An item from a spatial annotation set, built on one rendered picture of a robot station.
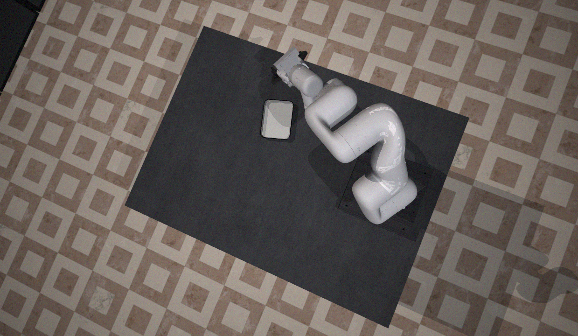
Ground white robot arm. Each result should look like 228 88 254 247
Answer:
273 47 417 224

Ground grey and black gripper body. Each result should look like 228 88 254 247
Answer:
277 56 309 84

